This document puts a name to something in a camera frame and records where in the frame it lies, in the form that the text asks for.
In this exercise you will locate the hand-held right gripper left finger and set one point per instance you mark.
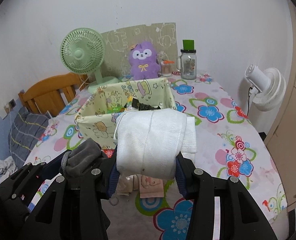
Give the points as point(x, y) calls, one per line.
point(113, 185)

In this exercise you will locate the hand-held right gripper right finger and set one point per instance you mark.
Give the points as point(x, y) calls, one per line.
point(181, 180)

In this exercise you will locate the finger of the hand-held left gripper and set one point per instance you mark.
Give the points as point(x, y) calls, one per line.
point(55, 161)

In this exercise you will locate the grey cloth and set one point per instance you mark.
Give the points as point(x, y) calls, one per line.
point(83, 155)

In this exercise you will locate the white towel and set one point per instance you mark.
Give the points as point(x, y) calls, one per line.
point(150, 142)

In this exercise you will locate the cartoon print fabric storage box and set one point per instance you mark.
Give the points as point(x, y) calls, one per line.
point(98, 127)

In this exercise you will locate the black cloth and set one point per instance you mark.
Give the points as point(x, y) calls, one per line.
point(143, 105)

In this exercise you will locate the beige socks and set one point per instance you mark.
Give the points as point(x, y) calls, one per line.
point(124, 186)

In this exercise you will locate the white crumpled cloth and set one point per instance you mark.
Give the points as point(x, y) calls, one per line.
point(6, 166)

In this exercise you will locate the pink bear print cloth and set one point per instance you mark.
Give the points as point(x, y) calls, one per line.
point(150, 187)

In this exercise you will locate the floral bed sheet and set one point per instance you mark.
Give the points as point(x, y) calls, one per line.
point(51, 127)

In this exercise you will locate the grey plaid pillow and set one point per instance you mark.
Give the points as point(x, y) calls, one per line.
point(25, 130)

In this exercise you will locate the wooden bed headboard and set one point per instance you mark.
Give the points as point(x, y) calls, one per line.
point(45, 90)

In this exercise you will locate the green packet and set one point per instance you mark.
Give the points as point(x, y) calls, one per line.
point(115, 109)

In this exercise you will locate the small clear cotton swab jar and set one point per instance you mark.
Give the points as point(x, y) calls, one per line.
point(166, 70)

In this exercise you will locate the green desk fan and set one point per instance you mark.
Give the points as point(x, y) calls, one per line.
point(81, 52)

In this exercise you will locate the glass jar with green lid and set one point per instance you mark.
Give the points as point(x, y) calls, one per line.
point(188, 67)

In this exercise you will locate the purple plush toy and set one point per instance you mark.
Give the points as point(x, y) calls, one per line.
point(141, 70)

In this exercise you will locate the beige door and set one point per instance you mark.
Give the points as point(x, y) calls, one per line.
point(293, 130)

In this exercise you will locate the white standing fan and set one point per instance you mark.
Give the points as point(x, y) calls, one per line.
point(268, 90)

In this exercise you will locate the green patterned board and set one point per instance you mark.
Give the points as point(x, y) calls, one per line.
point(118, 42)

